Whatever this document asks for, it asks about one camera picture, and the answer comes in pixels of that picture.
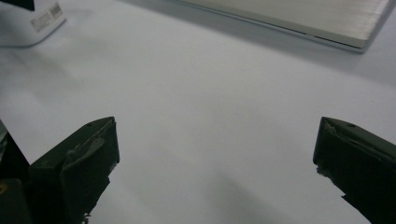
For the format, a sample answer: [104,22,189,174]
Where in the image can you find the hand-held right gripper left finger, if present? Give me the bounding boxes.
[27,116,120,224]

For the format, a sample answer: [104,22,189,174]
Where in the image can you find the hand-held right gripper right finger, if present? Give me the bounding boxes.
[312,116,396,224]

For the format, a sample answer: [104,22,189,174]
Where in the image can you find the white box with label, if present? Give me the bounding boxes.
[0,0,67,49]

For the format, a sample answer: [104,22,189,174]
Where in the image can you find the silver closed laptop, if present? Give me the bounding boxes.
[169,0,396,54]

